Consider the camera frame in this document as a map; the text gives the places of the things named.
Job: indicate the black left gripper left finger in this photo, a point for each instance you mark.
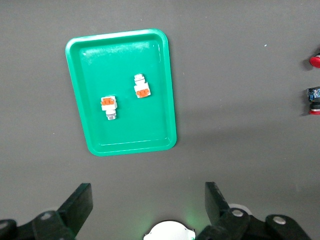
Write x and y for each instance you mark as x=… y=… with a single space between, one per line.
x=75 y=210

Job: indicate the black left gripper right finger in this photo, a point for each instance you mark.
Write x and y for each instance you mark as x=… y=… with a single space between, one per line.
x=217 y=207

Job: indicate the orange and white switch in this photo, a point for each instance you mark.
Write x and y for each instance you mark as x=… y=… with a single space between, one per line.
x=142 y=92

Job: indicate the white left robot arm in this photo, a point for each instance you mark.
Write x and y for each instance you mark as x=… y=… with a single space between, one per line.
x=167 y=232

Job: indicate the green plastic tray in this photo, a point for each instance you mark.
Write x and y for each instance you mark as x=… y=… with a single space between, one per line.
x=125 y=125

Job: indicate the red push button switch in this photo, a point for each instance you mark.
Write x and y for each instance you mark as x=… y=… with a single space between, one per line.
x=316 y=62
x=314 y=103

